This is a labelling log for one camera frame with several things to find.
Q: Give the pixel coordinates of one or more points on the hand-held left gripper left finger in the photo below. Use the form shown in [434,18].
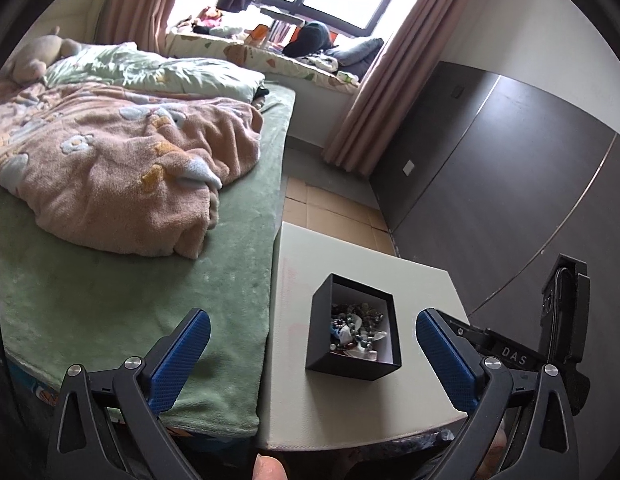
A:
[182,355]

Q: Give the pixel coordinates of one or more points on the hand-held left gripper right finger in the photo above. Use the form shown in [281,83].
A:
[444,355]

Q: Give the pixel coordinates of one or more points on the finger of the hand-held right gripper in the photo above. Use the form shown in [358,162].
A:
[514,352]

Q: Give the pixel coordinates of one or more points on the pile of mixed bead jewelry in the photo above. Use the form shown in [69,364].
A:
[357,332]

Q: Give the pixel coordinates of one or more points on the black square box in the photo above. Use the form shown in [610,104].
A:
[317,330]

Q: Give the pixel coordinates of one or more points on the person's left hand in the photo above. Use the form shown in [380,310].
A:
[269,467]

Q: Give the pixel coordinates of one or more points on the bed with green cover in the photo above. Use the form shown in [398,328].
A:
[140,310]

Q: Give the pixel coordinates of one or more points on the flat brown cardboard sheet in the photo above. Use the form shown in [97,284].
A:
[335,215]

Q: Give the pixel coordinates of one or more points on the pink patterned fleece blanket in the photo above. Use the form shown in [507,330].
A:
[115,175]

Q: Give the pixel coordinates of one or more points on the pink curtain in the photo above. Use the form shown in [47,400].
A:
[145,0]
[384,100]

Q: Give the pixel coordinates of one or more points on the green patterned pillow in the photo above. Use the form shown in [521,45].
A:
[190,75]

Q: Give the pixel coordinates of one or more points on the floral window seat cushion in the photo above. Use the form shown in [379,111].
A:
[290,65]

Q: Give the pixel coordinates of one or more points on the dark grey pillow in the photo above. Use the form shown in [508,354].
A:
[360,52]

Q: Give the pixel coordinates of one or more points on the orange box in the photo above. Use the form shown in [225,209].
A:
[257,35]

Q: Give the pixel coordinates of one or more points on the pile of colourful clothes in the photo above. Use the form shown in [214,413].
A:
[210,22]

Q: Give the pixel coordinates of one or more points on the beige stuffed toy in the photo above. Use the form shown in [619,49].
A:
[35,55]

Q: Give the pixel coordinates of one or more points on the black bag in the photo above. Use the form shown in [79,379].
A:
[310,37]

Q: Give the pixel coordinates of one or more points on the white wall outlet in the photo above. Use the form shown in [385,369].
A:
[409,167]

